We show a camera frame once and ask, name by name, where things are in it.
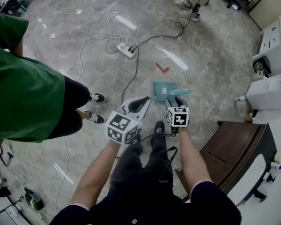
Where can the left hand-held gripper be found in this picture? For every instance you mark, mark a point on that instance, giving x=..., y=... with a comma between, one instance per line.
x=118, y=125

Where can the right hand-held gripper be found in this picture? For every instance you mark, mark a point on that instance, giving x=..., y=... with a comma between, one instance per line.
x=180, y=117

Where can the teal dustpan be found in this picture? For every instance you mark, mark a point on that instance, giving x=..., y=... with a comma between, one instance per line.
x=160, y=90

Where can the person's right forearm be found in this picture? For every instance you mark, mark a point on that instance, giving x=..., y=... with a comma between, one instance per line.
x=192, y=163

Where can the person's left forearm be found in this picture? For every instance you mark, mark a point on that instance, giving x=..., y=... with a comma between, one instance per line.
x=96, y=179

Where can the person's right shoe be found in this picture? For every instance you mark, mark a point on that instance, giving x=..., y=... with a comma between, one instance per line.
x=159, y=126

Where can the person's shoe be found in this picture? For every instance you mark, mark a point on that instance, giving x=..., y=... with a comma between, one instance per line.
x=159, y=126
x=136, y=140

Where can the red tape floor mark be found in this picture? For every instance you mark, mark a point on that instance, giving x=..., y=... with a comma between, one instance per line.
x=163, y=70

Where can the person's left shoe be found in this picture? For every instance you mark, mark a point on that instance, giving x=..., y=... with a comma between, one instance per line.
x=136, y=140

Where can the white power strip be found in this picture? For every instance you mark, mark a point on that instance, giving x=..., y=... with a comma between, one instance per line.
x=124, y=50

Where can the clear plastic bottle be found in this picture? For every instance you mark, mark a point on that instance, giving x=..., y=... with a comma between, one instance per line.
x=239, y=99

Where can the person's dark trousers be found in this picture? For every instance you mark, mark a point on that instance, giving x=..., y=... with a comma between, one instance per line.
x=154, y=163

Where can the brown wooden cabinet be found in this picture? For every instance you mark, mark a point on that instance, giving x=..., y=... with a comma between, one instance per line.
x=236, y=144

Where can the red capped bottle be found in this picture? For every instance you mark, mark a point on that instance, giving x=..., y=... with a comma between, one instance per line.
x=249, y=116

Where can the black round bin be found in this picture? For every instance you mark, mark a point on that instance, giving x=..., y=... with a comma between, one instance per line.
x=261, y=65

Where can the person's shirt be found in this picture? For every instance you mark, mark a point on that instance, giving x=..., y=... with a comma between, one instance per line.
x=142, y=210

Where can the white small cabinet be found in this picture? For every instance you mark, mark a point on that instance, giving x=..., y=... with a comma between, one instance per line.
x=274, y=43

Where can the cream round jar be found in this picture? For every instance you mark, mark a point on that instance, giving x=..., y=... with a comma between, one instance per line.
x=278, y=158

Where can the white tube blue cap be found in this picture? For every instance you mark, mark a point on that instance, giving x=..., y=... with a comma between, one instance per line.
x=277, y=167

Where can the pale door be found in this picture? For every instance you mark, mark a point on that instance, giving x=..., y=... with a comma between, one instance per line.
x=269, y=10

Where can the black bag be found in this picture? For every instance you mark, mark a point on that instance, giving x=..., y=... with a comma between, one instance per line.
x=34, y=200

